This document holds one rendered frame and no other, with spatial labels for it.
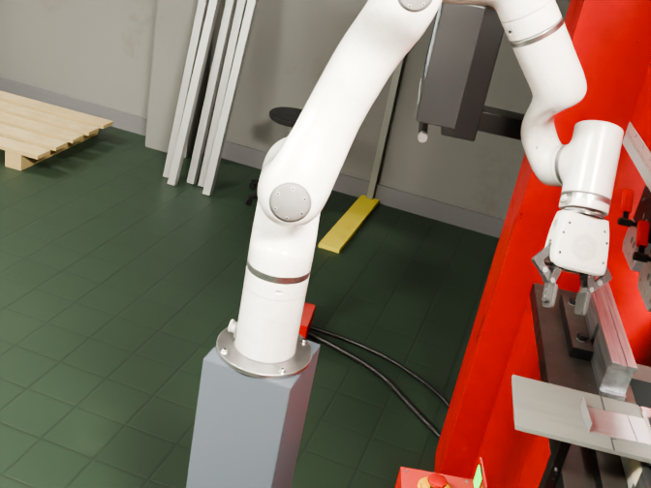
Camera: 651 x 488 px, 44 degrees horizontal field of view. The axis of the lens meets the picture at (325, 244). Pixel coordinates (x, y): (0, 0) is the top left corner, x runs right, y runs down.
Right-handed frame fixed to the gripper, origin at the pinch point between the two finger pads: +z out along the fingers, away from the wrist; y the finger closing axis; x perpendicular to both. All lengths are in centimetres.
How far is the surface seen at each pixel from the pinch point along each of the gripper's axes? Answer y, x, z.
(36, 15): -185, 440, -145
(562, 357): 34, 60, 9
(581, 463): 23.7, 25.0, 29.4
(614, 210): 51, 78, -35
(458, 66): 1, 89, -67
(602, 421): 21.2, 16.5, 19.9
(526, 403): 7.0, 20.7, 19.6
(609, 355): 37, 44, 6
